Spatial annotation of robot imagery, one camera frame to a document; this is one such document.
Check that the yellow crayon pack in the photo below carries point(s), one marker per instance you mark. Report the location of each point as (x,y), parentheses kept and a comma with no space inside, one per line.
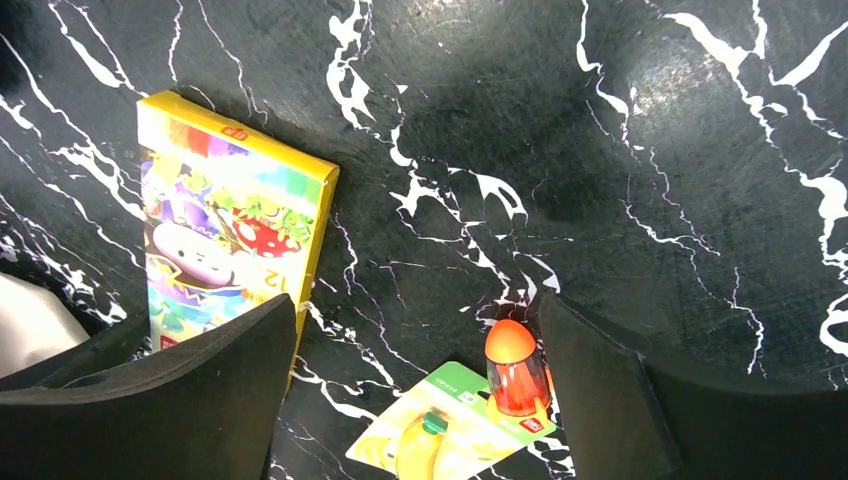
(232,218)

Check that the beige canvas student bag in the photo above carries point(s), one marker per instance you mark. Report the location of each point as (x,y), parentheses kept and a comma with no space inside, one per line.
(35,325)

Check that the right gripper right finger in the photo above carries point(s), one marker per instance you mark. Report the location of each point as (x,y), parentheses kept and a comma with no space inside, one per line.
(632,408)

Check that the orange small toy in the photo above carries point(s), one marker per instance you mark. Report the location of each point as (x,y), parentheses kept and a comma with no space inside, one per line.
(517,378)

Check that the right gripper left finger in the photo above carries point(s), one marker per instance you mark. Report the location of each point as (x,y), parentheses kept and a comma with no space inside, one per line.
(204,408)

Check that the yellow item blister pack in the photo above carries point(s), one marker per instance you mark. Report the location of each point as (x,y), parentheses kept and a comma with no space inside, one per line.
(446,427)

